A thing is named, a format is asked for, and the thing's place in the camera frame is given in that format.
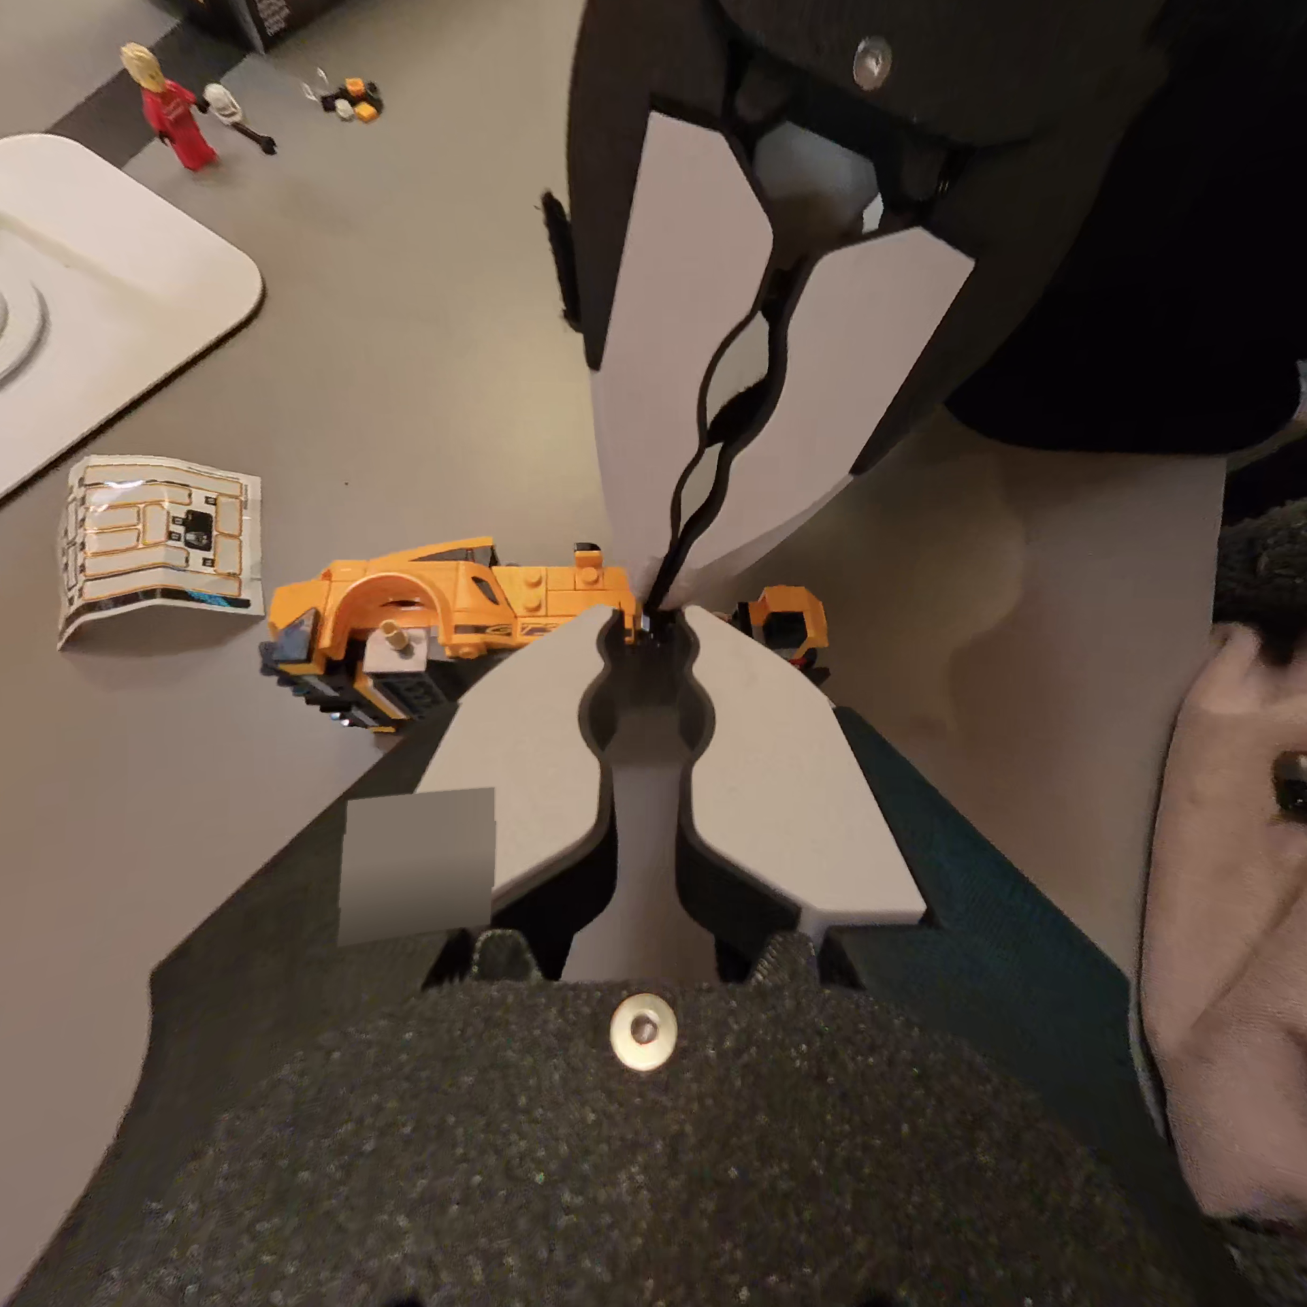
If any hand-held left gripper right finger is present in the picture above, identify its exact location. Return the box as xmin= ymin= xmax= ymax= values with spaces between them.
xmin=675 ymin=605 xmax=932 ymax=938

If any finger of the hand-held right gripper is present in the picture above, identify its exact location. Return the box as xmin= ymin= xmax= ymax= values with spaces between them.
xmin=664 ymin=226 xmax=979 ymax=605
xmin=587 ymin=109 xmax=776 ymax=603

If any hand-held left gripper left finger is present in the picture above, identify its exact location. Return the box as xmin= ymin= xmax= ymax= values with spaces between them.
xmin=415 ymin=605 xmax=628 ymax=911

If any orange toy brick car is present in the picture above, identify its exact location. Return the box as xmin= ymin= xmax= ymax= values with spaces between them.
xmin=260 ymin=536 xmax=831 ymax=735

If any person's right forearm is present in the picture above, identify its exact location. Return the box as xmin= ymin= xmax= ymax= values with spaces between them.
xmin=943 ymin=0 xmax=1307 ymax=457

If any black toy set box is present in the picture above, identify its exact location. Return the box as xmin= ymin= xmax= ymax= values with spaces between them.
xmin=153 ymin=0 xmax=353 ymax=55

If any sticker sheet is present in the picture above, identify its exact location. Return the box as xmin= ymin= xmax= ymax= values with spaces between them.
xmin=57 ymin=452 xmax=266 ymax=651

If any red toy minifigure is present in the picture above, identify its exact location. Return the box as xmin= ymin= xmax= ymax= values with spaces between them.
xmin=121 ymin=44 xmax=219 ymax=174

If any white book stand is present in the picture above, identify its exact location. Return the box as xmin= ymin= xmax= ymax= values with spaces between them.
xmin=0 ymin=134 xmax=267 ymax=501

